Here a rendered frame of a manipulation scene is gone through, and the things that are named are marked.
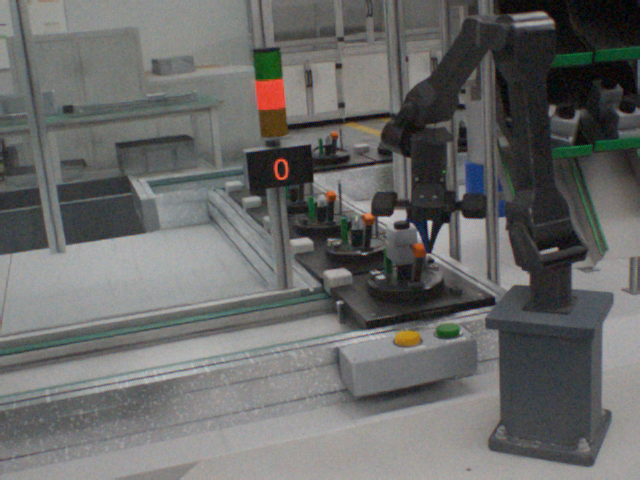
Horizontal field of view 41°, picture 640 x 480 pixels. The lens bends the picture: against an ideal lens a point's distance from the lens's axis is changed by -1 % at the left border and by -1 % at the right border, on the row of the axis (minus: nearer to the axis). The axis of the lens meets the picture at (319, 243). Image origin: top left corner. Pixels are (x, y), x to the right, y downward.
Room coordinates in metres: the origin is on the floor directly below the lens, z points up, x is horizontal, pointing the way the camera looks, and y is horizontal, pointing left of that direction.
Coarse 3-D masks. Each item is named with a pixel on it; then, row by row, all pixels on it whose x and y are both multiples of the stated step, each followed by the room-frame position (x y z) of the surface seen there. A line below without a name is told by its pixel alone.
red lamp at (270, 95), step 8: (280, 80) 1.55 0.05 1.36; (256, 88) 1.56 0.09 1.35; (264, 88) 1.54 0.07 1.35; (272, 88) 1.54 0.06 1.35; (280, 88) 1.55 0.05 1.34; (264, 96) 1.55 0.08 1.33; (272, 96) 1.54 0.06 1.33; (280, 96) 1.55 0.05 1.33; (264, 104) 1.55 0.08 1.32; (272, 104) 1.54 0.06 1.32; (280, 104) 1.55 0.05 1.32
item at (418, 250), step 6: (414, 246) 1.43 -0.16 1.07; (420, 246) 1.43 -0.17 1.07; (414, 252) 1.43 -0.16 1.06; (420, 252) 1.42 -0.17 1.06; (414, 258) 1.44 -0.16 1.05; (420, 258) 1.43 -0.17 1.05; (414, 264) 1.44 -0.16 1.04; (420, 264) 1.44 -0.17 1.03; (414, 270) 1.44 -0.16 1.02; (420, 270) 1.44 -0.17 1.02; (414, 276) 1.44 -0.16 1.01; (420, 276) 1.45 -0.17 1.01
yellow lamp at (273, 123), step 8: (264, 112) 1.55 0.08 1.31; (272, 112) 1.54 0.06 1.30; (280, 112) 1.55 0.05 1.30; (264, 120) 1.55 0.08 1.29; (272, 120) 1.54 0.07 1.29; (280, 120) 1.55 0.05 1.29; (264, 128) 1.55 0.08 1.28; (272, 128) 1.54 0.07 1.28; (280, 128) 1.55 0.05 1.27; (264, 136) 1.55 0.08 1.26; (272, 136) 1.54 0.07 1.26
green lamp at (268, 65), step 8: (256, 56) 1.55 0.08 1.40; (264, 56) 1.54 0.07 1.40; (272, 56) 1.55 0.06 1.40; (280, 56) 1.56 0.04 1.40; (256, 64) 1.55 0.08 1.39; (264, 64) 1.54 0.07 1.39; (272, 64) 1.54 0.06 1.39; (280, 64) 1.56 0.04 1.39; (256, 72) 1.55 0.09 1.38; (264, 72) 1.54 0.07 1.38; (272, 72) 1.54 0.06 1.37; (280, 72) 1.56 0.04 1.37; (256, 80) 1.56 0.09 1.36; (264, 80) 1.54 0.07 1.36; (272, 80) 1.54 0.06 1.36
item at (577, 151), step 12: (480, 72) 1.71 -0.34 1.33; (552, 72) 1.67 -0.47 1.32; (480, 84) 1.71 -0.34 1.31; (504, 84) 1.74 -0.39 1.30; (552, 84) 1.67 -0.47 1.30; (564, 84) 1.62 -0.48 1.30; (504, 96) 1.69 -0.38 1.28; (552, 96) 1.67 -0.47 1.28; (564, 96) 1.62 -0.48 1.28; (504, 108) 1.66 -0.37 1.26; (552, 108) 1.65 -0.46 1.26; (504, 120) 1.57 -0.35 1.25; (504, 132) 1.57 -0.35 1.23; (576, 144) 1.54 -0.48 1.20; (588, 144) 1.51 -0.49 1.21; (564, 156) 1.50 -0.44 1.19; (576, 156) 1.51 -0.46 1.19; (588, 156) 1.51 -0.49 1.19
